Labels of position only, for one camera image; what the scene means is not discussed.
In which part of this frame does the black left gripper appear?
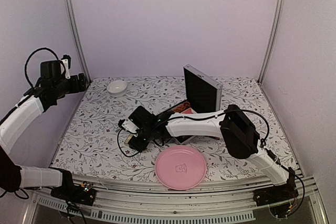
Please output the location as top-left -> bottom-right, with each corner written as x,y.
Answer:
54,72 -> 87,98

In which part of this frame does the blue playing card deck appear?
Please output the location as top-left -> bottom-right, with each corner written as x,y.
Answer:
124,134 -> 134,145

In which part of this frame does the aluminium poker chip case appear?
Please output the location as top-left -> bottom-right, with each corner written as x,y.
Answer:
167,63 -> 223,145

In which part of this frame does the red playing card deck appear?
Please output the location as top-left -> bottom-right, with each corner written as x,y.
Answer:
181,108 -> 196,114

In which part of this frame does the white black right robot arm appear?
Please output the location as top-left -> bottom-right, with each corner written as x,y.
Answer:
121,104 -> 295,201

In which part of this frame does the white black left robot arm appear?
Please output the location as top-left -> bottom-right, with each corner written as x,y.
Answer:
1,55 -> 86,200

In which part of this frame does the white ceramic bowl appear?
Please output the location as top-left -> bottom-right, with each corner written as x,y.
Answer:
107,80 -> 128,98

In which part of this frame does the pink plastic plate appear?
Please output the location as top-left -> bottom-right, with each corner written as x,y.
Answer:
154,145 -> 207,190

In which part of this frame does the upper row of poker chips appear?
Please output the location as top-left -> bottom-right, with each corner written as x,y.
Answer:
171,100 -> 191,113

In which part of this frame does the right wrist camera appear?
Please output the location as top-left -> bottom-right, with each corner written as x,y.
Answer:
118,119 -> 139,134

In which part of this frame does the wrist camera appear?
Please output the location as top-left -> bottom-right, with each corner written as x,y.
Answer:
118,119 -> 139,134
61,55 -> 71,79

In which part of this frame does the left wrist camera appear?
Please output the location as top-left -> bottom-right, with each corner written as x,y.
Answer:
61,55 -> 71,79

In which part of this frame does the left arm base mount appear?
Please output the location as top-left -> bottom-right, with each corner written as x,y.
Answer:
50,182 -> 97,206

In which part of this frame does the left aluminium frame post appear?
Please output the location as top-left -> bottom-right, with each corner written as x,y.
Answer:
64,0 -> 91,83

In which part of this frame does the aluminium frame post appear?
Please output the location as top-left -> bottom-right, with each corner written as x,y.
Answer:
64,0 -> 91,83
257,0 -> 285,86

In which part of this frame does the front aluminium rail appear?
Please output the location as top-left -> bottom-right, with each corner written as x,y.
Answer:
26,176 -> 328,223

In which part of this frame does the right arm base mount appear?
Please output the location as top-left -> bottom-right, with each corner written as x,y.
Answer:
253,183 -> 299,206

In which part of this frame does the right aluminium frame post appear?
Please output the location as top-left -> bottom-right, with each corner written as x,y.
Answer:
257,0 -> 285,86

